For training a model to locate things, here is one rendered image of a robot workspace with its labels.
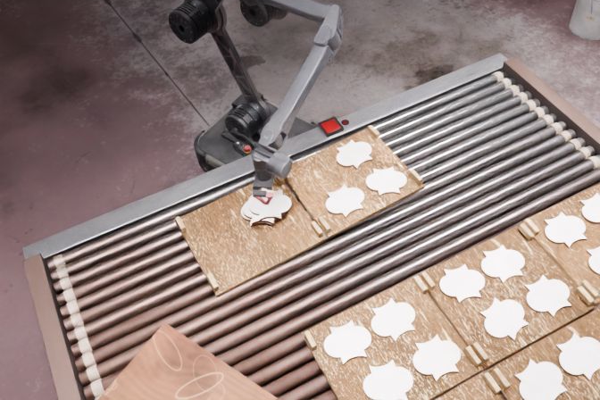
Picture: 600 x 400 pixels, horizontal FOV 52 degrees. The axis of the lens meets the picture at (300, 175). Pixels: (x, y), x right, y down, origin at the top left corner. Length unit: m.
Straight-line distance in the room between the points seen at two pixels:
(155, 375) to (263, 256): 0.53
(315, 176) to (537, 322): 0.89
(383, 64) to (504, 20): 0.98
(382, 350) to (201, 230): 0.74
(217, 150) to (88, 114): 1.09
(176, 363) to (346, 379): 0.49
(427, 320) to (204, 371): 0.68
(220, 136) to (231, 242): 1.38
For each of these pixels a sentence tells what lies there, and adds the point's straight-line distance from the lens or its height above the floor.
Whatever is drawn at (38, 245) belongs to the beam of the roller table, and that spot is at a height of 0.92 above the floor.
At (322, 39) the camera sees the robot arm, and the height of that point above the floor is 1.45.
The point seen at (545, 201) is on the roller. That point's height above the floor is 0.92.
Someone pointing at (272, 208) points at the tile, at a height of 0.99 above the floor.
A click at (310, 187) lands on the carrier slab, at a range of 2.22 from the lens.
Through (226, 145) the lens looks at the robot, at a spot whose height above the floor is 0.24.
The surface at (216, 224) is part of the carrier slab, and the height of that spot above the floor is 0.94.
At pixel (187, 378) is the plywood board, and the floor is 1.04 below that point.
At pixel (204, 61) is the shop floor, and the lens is 4.29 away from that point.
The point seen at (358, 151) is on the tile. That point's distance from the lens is 2.32.
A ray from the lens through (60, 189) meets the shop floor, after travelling 3.76.
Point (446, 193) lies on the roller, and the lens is 2.26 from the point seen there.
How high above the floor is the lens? 2.67
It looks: 50 degrees down
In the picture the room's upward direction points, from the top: 4 degrees counter-clockwise
